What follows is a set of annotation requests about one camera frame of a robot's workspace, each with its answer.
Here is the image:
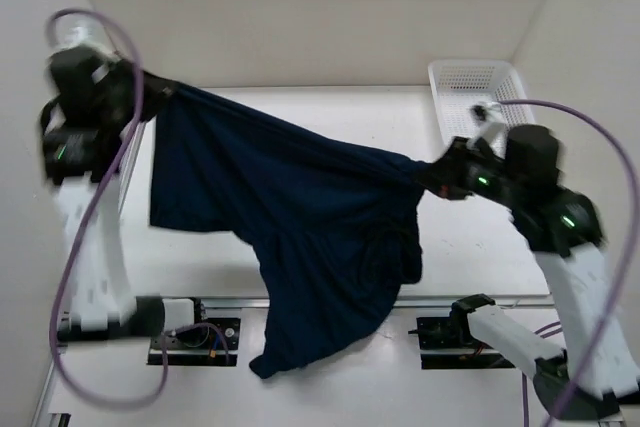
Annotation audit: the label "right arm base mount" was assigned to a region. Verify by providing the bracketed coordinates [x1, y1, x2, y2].
[408, 317, 513, 370]

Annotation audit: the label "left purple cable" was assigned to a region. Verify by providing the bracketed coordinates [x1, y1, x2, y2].
[45, 7, 174, 412]

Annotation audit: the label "white plastic basket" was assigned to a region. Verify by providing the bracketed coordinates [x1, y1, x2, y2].
[428, 59, 526, 145]

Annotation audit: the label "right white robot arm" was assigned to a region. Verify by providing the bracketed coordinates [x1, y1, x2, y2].
[416, 124, 637, 421]

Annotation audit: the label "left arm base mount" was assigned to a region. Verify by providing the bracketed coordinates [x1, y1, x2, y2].
[166, 298, 241, 367]

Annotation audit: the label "navy blue shorts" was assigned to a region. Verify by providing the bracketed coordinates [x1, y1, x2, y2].
[149, 85, 424, 379]

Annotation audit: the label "aluminium frame rail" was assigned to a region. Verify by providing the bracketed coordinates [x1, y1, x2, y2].
[200, 295, 554, 309]

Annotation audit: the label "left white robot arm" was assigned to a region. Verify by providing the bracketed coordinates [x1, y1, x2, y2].
[40, 43, 210, 347]

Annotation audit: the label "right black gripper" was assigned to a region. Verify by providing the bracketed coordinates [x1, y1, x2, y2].
[411, 135, 523, 206]

